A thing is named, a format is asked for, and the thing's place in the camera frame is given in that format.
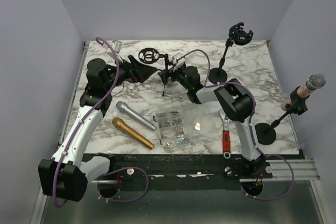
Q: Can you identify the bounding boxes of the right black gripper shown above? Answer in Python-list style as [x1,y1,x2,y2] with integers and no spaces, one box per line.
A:
[157,63,191,91]

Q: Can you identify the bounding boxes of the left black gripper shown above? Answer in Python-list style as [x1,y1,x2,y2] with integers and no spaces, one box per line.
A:
[104,55,157,92]

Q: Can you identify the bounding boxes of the black tripod microphone stand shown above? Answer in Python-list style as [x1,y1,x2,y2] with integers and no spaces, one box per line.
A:
[138,47,173,97]

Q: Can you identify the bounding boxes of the grey microphone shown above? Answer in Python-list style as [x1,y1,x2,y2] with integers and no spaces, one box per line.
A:
[116,101,156,131]

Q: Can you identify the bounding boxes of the black round-base shock-mount stand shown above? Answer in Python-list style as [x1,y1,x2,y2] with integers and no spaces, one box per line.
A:
[208,22,255,84]

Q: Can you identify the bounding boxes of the gold microphone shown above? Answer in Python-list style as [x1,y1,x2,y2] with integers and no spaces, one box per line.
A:
[112,117,154,150]

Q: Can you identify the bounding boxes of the black round-base clip stand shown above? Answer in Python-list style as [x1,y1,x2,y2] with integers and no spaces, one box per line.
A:
[256,86,310,145]

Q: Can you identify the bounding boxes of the cork-handle silver-head microphone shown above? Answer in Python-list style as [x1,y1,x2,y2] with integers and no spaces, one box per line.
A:
[281,73,327,115]

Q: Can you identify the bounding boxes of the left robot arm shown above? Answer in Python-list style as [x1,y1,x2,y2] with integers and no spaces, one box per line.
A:
[38,55,158,202]

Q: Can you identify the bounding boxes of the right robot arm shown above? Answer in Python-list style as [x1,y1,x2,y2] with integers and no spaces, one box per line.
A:
[159,65,266,178]

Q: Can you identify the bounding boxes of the clear plastic screw box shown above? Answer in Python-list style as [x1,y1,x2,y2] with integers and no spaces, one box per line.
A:
[154,106,192,152]

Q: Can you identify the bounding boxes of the small white paper scrap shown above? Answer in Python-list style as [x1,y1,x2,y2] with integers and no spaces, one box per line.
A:
[194,123,201,131]

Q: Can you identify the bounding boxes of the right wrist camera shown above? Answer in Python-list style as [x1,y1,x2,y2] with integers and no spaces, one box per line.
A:
[171,53,185,72]

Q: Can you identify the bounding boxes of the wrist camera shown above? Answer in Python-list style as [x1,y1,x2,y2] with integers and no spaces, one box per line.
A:
[171,53,185,72]
[112,40,124,63]

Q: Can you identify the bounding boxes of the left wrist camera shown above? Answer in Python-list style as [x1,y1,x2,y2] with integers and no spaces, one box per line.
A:
[112,40,124,63]

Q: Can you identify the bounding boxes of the red-handled adjustable wrench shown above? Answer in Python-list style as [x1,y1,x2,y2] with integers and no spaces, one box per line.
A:
[219,109,231,159]

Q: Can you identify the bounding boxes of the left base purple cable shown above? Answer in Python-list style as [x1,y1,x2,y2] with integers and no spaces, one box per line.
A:
[98,165,151,204]

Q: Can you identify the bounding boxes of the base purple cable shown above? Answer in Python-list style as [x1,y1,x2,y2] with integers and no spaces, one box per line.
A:
[240,154,295,202]
[98,165,151,204]

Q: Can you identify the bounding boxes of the black front mounting rail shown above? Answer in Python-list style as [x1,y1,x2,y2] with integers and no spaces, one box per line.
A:
[97,154,272,191]

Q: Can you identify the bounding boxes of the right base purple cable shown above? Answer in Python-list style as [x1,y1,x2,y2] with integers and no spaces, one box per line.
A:
[240,154,295,202]

